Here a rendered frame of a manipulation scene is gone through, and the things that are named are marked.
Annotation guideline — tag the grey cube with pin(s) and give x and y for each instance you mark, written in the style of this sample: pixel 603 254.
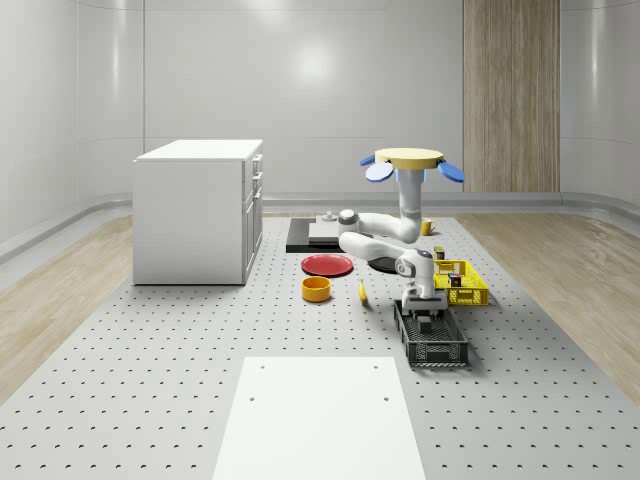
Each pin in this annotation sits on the grey cube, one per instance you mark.
pixel 425 324

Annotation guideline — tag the white cabinet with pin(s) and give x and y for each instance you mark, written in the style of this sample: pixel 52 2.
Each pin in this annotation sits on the white cabinet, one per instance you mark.
pixel 190 220

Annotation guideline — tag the yellow basket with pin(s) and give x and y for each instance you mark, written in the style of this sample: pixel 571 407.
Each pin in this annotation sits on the yellow basket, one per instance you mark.
pixel 470 290

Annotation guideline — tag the banana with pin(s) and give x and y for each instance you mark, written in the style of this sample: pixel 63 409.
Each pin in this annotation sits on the banana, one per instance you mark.
pixel 363 294

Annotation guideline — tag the red plate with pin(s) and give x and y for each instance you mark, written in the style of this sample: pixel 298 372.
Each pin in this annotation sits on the red plate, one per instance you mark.
pixel 327 265

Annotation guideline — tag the white board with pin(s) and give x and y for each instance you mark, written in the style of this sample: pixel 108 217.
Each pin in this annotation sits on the white board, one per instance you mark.
pixel 320 425

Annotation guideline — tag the flat-sided can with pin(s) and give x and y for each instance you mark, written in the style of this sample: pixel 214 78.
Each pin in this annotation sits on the flat-sided can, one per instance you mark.
pixel 439 253

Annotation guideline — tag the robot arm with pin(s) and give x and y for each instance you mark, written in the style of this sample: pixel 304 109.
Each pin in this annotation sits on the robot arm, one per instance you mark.
pixel 410 200

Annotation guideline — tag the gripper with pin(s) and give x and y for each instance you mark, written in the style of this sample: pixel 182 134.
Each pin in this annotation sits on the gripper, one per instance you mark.
pixel 425 301

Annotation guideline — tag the yellow bowl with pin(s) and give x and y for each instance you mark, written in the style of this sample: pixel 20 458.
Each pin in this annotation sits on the yellow bowl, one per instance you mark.
pixel 316 291

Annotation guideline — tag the puzzle cube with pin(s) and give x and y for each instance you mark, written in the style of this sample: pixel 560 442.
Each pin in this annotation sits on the puzzle cube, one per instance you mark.
pixel 454 281

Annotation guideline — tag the yellow mug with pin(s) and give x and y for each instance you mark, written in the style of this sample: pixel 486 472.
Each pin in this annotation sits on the yellow mug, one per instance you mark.
pixel 426 228

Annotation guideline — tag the black stove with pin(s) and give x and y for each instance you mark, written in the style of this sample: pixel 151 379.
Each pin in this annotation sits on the black stove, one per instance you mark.
pixel 300 237

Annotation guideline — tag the drone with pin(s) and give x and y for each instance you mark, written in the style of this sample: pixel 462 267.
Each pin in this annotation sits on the drone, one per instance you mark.
pixel 407 159

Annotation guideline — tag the dark grey basket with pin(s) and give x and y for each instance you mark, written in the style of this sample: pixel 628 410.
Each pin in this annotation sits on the dark grey basket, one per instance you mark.
pixel 440 350

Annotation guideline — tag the black plate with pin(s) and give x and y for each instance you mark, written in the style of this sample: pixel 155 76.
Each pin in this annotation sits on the black plate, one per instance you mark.
pixel 382 265

